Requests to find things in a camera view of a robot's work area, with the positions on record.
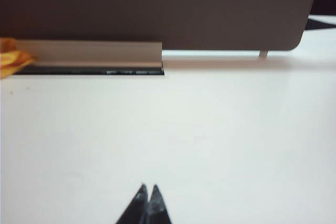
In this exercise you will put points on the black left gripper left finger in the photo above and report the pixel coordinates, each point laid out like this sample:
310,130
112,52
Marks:
136,208

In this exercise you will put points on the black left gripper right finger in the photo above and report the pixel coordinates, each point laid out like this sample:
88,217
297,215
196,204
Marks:
158,208

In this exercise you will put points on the white partition support foot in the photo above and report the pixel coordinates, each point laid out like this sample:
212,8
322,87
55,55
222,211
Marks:
263,54

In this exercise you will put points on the wide brown desk partition panel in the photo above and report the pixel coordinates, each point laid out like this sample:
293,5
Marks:
157,6

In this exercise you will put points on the orange yellow object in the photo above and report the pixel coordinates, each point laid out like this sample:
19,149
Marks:
13,61

